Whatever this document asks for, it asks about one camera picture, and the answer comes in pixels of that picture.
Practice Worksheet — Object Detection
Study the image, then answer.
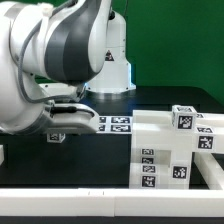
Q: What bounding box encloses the white chair back frame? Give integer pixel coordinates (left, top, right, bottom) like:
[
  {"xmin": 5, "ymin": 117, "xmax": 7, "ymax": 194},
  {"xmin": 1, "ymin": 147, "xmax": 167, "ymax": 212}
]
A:
[{"xmin": 129, "ymin": 107, "xmax": 224, "ymax": 189}]

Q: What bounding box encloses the white marker cube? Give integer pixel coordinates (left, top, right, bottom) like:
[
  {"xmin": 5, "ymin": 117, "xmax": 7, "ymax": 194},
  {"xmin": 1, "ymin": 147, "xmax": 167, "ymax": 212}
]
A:
[
  {"xmin": 172, "ymin": 105, "xmax": 197, "ymax": 131},
  {"xmin": 47, "ymin": 133, "xmax": 66, "ymax": 143}
]

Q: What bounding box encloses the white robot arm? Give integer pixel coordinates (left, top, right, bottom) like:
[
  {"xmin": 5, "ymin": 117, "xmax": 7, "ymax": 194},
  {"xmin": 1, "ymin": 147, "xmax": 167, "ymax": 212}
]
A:
[{"xmin": 0, "ymin": 0, "xmax": 134, "ymax": 135}]

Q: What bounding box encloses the white piece at left edge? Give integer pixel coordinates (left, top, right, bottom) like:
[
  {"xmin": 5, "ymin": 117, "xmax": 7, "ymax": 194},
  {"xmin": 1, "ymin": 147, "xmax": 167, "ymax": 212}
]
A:
[{"xmin": 0, "ymin": 145, "xmax": 4, "ymax": 166}]

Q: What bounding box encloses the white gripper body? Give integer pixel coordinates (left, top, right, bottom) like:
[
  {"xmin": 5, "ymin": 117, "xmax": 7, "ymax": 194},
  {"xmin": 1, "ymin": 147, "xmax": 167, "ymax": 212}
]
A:
[{"xmin": 46, "ymin": 103, "xmax": 99, "ymax": 135}]

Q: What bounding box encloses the white marker base plate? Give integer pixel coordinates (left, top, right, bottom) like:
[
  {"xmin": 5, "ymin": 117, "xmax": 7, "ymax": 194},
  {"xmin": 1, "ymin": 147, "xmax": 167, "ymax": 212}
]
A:
[{"xmin": 98, "ymin": 116, "xmax": 132, "ymax": 134}]

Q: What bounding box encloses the white chair seat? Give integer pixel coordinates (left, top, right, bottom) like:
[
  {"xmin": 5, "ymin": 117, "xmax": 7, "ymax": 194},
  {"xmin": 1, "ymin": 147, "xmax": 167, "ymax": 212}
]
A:
[{"xmin": 131, "ymin": 125, "xmax": 194, "ymax": 167}]

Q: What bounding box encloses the white L-shaped wall fence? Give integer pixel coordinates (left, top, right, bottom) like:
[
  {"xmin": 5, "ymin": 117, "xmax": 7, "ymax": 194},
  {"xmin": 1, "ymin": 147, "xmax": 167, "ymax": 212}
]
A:
[{"xmin": 0, "ymin": 153, "xmax": 224, "ymax": 217}]

